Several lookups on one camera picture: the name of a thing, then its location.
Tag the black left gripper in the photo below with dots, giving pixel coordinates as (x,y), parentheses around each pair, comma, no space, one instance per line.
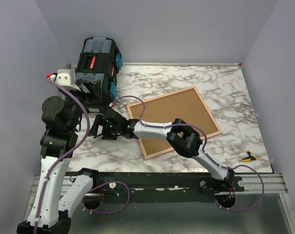
(94,95)

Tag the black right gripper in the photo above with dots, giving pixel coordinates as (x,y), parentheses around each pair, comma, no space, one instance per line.
(99,121)

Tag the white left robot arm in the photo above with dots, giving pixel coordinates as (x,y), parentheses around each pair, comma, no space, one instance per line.
(52,212)

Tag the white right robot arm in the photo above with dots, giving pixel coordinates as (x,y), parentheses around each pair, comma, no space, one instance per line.
(182,137)

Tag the black plastic toolbox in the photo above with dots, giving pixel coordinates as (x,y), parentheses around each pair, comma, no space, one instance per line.
(100,60)

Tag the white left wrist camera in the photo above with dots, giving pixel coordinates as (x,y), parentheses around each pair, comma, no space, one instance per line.
(65,78)

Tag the black mounting base rail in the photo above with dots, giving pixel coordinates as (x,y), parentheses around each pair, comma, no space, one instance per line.
(122,187)

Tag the aluminium table rail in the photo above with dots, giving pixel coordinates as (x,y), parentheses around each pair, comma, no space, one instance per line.
(213,98)

